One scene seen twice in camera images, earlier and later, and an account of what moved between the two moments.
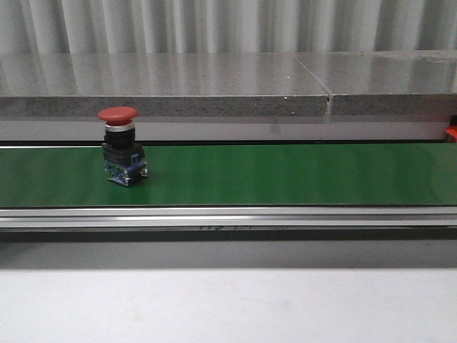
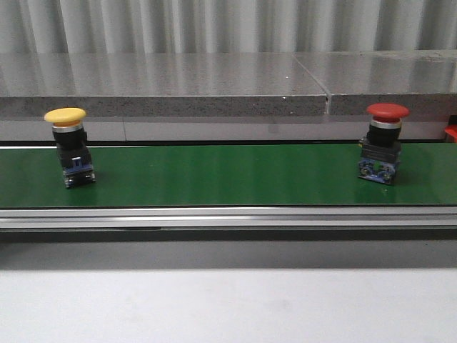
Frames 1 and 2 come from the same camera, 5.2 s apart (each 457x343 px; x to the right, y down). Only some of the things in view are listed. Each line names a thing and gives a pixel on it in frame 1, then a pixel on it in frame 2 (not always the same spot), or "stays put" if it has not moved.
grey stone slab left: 160,85 stays put
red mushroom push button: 124,158 to 380,149
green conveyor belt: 52,177 stays put
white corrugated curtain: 173,26 stays put
